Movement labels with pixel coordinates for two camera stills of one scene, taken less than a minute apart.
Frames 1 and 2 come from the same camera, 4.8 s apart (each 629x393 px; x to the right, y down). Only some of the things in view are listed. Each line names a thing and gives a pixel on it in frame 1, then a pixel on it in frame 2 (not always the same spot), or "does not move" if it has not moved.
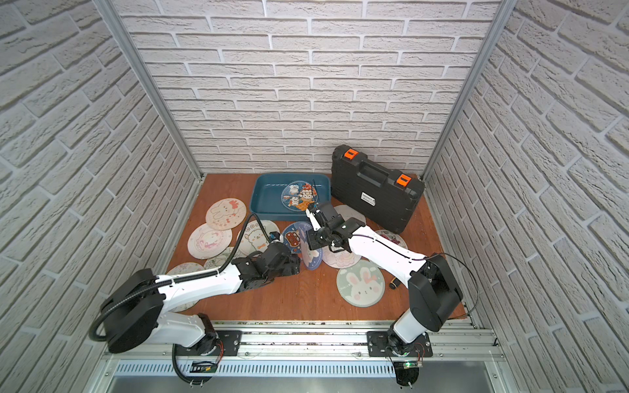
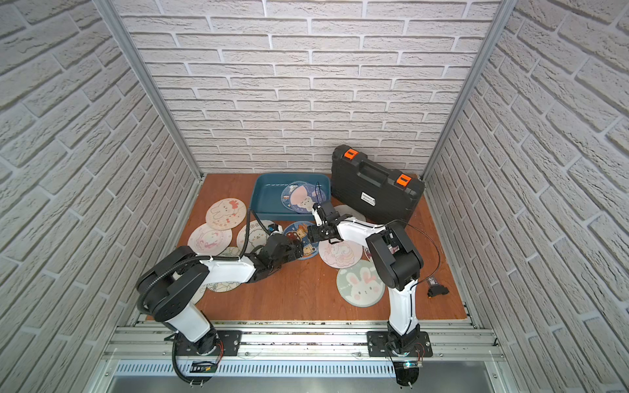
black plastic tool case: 373,191 does not move
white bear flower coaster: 255,238 does not move
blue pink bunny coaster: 313,259 → 303,196
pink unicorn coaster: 342,259 does not move
